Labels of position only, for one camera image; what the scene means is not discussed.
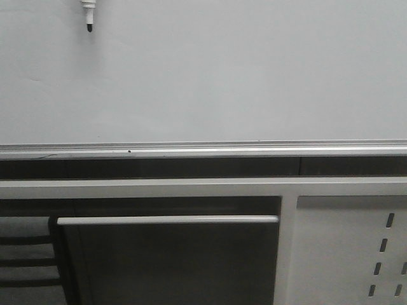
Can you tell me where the white whiteboard marker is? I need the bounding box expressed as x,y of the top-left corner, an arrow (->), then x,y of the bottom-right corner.
80,0 -> 97,32

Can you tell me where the dark chair backrest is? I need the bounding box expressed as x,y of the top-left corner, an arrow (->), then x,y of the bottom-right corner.
1,216 -> 68,304

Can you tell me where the white whiteboard with aluminium frame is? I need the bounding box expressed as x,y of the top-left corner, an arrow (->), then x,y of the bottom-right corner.
1,1 -> 406,159

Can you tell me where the white horizontal rail bar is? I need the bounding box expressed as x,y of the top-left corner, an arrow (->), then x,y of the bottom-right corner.
57,215 -> 280,226

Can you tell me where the white metal stand frame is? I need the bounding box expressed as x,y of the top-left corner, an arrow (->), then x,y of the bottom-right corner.
1,177 -> 406,304

